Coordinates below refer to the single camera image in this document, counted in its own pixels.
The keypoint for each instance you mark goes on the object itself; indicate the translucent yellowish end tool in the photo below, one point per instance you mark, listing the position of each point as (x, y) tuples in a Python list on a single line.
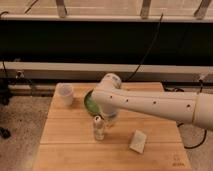
[(110, 120)]

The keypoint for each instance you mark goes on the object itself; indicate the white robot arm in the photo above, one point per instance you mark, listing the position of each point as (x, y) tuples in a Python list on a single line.
[(187, 107)]

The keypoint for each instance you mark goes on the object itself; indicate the clear plastic bottle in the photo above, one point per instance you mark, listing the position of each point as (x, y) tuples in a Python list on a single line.
[(98, 128)]

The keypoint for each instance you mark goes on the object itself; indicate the green bowl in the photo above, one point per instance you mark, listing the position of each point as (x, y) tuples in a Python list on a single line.
[(90, 105)]

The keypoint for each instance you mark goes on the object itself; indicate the translucent plastic cup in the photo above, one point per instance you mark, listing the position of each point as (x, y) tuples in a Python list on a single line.
[(66, 93)]

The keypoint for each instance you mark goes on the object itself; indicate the black object left edge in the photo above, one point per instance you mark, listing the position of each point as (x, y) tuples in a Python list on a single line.
[(5, 96)]

